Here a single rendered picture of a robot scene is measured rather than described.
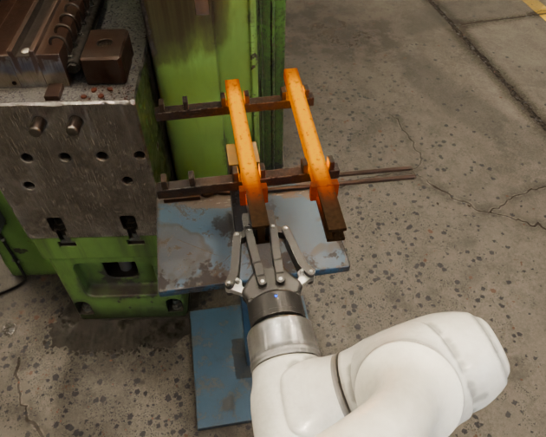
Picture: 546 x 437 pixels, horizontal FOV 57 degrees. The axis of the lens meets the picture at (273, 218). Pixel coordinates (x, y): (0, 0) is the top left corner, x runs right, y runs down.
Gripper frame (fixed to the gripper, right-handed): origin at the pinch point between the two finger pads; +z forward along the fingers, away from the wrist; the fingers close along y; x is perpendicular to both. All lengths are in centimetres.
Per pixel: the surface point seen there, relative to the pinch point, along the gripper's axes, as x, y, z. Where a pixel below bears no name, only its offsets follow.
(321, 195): 1.5, 10.6, 0.8
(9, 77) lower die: -1, -46, 47
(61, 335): -95, -63, 39
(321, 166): 1.1, 12.2, 7.6
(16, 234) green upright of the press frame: -71, -73, 65
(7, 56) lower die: 3, -44, 47
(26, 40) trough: 3, -42, 53
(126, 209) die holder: -37, -29, 39
